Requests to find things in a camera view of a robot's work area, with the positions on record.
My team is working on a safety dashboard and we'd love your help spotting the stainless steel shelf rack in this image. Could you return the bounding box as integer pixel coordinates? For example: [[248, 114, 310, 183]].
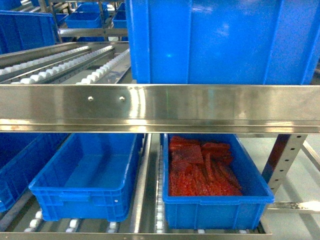
[[0, 0, 320, 240]]

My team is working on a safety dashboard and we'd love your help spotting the blue bin lower middle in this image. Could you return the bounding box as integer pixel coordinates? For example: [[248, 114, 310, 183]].
[[29, 133, 144, 222]]

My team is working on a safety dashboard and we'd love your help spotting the blue bin lower left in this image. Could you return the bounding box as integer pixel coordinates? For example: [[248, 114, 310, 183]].
[[0, 133, 69, 213]]

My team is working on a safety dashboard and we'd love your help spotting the blue bin lower right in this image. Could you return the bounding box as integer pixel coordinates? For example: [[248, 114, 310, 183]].
[[162, 133, 275, 230]]

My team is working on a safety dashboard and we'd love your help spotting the red parts pile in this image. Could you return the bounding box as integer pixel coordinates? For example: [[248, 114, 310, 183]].
[[168, 136, 243, 197]]

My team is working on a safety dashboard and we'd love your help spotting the large blue bin right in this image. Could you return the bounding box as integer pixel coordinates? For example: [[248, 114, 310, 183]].
[[125, 0, 320, 85]]

